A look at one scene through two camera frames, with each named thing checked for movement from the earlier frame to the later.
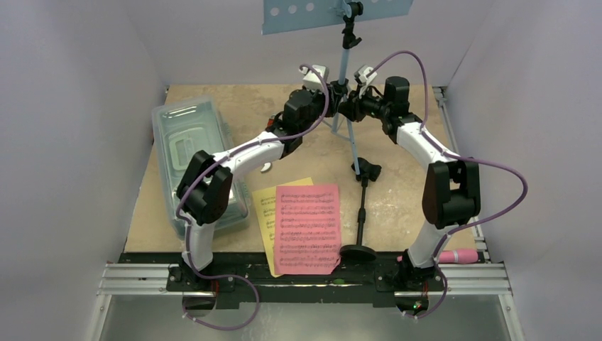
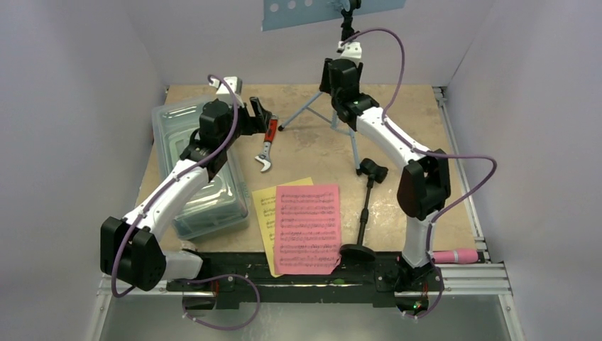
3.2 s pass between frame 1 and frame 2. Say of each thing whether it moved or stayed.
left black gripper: moved
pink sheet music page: stayed
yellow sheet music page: stayed
